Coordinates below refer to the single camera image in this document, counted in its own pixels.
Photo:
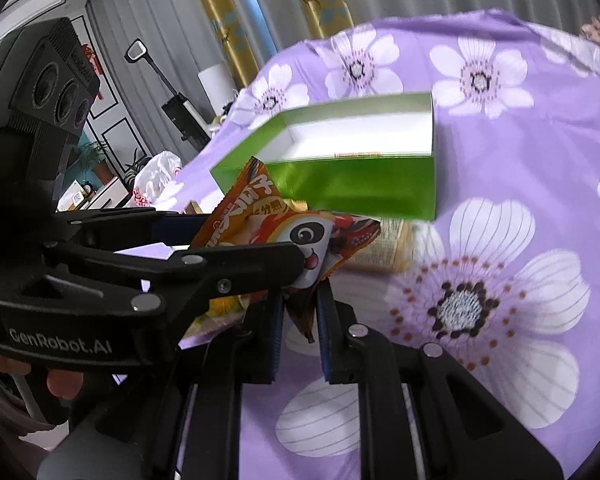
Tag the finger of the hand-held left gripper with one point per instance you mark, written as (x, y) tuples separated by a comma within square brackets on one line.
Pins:
[(177, 227), (250, 265)]

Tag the red wall ornament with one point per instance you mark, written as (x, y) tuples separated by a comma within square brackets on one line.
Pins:
[(92, 67)]

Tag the white low cabinet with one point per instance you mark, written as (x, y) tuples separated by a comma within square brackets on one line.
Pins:
[(105, 195)]

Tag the dark leafy potted plant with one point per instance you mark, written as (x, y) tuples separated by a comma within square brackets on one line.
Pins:
[(136, 167)]

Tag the white red plastic bag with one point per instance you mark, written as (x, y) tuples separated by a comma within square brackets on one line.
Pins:
[(155, 180)]

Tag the purple floral tablecloth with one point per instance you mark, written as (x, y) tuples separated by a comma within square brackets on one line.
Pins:
[(505, 160)]

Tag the black upright vacuum cleaner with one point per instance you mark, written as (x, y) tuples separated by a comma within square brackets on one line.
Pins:
[(177, 110)]

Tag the yellow snack packet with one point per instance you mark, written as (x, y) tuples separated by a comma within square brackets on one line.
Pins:
[(215, 312)]

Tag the orange panda snack packet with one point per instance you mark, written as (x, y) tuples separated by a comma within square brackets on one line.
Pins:
[(260, 195)]

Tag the person's left hand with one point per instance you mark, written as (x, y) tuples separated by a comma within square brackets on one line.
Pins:
[(62, 382)]

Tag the white cylinder appliance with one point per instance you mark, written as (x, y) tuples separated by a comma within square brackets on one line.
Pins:
[(215, 90)]

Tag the tan snack packet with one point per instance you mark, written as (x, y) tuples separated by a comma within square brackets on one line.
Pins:
[(385, 250)]

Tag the black white yellow bundle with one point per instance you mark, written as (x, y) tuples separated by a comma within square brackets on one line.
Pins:
[(225, 115)]

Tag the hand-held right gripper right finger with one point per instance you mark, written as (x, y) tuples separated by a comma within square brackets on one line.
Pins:
[(326, 340)]

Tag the green cardboard box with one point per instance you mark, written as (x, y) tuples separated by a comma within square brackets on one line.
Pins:
[(370, 190)]

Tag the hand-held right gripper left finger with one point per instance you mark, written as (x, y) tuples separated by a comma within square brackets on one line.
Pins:
[(276, 340)]

